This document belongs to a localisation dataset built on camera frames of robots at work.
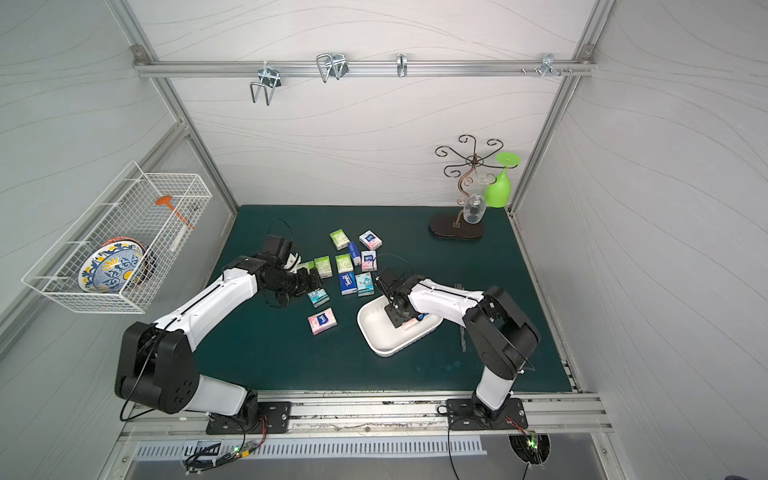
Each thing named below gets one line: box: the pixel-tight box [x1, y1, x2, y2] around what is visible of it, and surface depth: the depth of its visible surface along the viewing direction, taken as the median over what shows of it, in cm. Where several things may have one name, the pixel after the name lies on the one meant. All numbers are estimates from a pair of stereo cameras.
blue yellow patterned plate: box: [78, 236, 147, 293], surface depth 62 cm
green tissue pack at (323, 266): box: [314, 256, 333, 279], surface depth 103 cm
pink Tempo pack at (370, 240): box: [358, 229, 383, 251], surface depth 110 cm
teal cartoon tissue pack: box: [307, 288, 331, 308], surface depth 95 cm
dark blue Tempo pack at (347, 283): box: [338, 272, 358, 296], surface depth 98 cm
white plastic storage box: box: [357, 296, 443, 357], surface depth 88 cm
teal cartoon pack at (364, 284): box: [355, 272, 375, 297], surface depth 98 cm
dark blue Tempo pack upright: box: [348, 242, 361, 266], surface depth 103 cm
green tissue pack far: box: [329, 228, 350, 251], surface depth 110 cm
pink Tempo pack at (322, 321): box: [307, 307, 338, 336], surface depth 90 cm
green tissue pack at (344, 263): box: [335, 253, 354, 274], surface depth 103 cm
